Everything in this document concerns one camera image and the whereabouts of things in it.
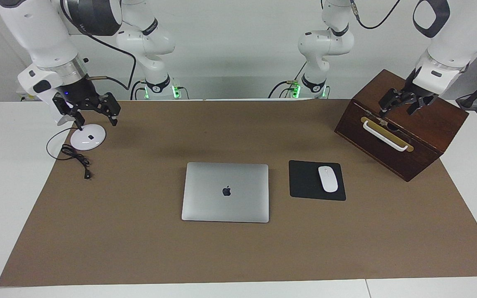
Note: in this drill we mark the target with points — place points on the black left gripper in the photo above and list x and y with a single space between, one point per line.
412 96

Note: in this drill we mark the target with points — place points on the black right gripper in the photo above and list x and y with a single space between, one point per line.
81 97

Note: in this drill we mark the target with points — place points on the silver laptop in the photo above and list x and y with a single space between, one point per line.
205 194

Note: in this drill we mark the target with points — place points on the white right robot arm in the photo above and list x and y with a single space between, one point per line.
35 33

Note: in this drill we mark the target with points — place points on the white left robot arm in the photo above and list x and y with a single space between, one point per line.
458 33

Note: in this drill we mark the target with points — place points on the white desk lamp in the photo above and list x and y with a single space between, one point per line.
89 140

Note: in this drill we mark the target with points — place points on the dark brown wooden box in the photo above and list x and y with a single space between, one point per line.
429 124

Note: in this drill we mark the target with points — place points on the white computer mouse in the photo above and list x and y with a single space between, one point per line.
328 180

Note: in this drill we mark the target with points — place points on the black mouse pad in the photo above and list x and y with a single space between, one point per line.
302 182

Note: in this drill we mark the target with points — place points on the brown table mat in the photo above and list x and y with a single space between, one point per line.
139 248

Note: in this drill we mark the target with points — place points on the white wall socket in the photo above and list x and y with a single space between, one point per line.
23 97

